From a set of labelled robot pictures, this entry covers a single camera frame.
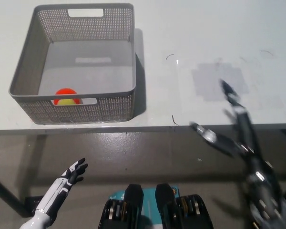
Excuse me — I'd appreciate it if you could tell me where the white and black left hand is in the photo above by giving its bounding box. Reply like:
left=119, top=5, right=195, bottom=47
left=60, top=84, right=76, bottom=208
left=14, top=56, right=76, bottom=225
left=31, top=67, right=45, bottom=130
left=35, top=157, right=89, bottom=217

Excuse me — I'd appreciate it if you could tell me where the black and white right hand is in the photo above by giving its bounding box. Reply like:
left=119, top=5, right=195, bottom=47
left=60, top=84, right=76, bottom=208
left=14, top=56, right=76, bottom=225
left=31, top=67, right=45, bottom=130
left=189, top=79, right=275, bottom=182

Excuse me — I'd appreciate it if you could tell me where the orange and yellow tennis ball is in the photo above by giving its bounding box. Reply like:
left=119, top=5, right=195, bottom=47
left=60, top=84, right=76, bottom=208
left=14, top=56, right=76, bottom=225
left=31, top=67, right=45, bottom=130
left=53, top=88, right=83, bottom=106

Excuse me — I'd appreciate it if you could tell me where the black table foot plate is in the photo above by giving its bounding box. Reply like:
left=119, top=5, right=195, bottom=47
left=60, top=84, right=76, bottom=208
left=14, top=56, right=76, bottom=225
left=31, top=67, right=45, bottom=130
left=25, top=195, right=45, bottom=217

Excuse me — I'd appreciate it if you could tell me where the grey perforated plastic basket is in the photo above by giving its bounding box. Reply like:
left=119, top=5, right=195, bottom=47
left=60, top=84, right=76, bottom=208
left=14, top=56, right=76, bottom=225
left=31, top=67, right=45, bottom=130
left=9, top=2, right=137, bottom=125

